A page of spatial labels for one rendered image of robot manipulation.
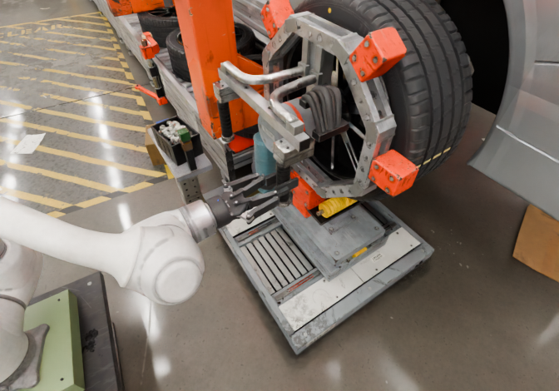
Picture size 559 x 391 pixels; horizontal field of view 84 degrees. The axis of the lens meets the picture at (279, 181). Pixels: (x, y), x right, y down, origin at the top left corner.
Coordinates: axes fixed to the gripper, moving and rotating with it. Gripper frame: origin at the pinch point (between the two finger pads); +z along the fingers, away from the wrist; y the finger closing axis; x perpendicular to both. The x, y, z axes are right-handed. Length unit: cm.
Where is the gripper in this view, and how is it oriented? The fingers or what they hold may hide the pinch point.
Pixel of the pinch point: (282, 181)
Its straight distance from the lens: 81.2
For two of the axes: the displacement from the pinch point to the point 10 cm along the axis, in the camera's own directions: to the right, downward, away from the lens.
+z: 8.4, -3.9, 3.8
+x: 0.0, -7.0, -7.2
